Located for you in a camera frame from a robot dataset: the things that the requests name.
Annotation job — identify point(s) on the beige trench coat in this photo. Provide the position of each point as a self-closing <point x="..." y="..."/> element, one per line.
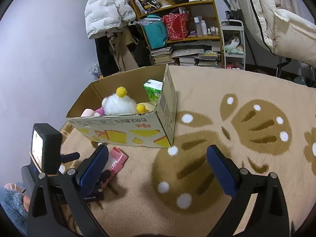
<point x="118" y="48"/>

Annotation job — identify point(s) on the plastic bag on floor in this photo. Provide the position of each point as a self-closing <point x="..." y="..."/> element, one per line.
<point x="95" y="71"/>

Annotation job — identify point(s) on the stack of books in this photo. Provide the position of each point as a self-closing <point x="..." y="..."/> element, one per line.
<point x="162" y="56"/>

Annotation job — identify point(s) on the pink fuzzy plush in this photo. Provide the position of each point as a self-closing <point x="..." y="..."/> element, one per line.
<point x="99" y="112"/>

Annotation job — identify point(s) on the cardboard box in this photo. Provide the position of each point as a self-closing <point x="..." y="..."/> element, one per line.
<point x="153" y="129"/>

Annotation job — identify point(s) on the green tissue pack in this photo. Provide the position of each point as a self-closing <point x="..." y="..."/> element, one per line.
<point x="153" y="89"/>

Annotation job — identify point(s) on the white fluffy plush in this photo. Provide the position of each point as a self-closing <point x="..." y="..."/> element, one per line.
<point x="119" y="103"/>

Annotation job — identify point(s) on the pink packet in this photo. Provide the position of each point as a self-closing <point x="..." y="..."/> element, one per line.
<point x="116" y="161"/>

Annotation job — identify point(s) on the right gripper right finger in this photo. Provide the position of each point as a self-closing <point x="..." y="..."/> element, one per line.
<point x="269" y="216"/>

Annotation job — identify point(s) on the beige patterned blanket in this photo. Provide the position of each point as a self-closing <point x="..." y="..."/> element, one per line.
<point x="263" y="123"/>

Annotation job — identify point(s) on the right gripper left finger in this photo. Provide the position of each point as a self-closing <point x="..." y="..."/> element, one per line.
<point x="46" y="216"/>

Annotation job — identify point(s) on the teal bag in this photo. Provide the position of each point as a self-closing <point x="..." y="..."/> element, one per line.
<point x="155" y="31"/>

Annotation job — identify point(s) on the red gift bag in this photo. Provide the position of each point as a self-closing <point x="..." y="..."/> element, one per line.
<point x="177" y="25"/>

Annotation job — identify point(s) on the wooden shelf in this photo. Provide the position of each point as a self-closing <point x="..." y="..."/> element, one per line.
<point x="204" y="26"/>

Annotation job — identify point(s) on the yellow dog plush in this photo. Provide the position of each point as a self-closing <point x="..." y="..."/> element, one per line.
<point x="144" y="107"/>

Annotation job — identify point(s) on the white utility cart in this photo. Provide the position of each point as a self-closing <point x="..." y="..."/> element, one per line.
<point x="233" y="44"/>

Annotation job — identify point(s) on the white puffer jacket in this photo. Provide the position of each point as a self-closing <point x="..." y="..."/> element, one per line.
<point x="107" y="16"/>

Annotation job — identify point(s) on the cream padded chair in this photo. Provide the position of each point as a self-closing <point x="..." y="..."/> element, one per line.
<point x="278" y="26"/>

